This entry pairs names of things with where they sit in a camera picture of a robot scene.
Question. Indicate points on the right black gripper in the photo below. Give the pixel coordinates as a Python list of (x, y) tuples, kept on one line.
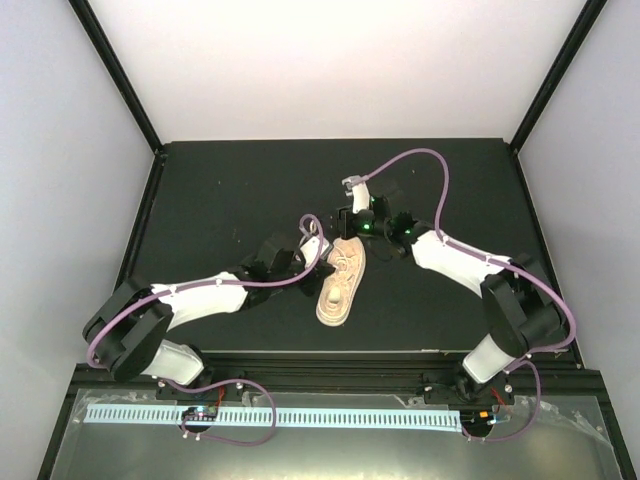
[(344, 222)]

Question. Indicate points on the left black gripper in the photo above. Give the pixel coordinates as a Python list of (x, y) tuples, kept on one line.
[(322, 270)]

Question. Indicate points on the white shoelace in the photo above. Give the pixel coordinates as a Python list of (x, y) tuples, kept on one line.
[(348, 266)]

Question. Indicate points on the beige lace sneaker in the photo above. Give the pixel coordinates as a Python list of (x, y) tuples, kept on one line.
[(336, 299)]

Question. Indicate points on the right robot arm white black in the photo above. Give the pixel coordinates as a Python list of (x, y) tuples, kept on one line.
[(523, 314)]

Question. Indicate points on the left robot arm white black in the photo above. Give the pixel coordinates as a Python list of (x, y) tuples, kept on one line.
[(127, 336)]

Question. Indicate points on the left small circuit board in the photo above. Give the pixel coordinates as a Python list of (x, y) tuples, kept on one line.
[(200, 413)]

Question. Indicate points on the small circuit board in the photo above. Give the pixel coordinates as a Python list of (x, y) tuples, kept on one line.
[(482, 418), (200, 413)]

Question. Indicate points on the right small circuit board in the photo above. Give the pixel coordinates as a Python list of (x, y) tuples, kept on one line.
[(482, 418)]

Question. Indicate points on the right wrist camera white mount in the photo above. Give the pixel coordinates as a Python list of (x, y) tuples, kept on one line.
[(356, 188)]

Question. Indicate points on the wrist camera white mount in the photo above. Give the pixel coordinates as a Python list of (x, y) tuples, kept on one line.
[(313, 246), (356, 188)]

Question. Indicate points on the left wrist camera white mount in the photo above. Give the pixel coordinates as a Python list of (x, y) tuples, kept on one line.
[(313, 246)]

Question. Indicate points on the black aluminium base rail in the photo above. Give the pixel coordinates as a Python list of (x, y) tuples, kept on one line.
[(439, 379)]

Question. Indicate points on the white slotted cable duct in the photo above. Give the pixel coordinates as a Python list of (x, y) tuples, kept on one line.
[(281, 417)]

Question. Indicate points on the left black frame post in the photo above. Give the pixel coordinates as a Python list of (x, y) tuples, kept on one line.
[(109, 58)]

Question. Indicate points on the black frame post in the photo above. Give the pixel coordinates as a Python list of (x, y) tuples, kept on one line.
[(109, 58), (572, 44)]

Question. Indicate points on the right black frame post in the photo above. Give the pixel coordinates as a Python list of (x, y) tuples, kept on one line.
[(572, 44)]

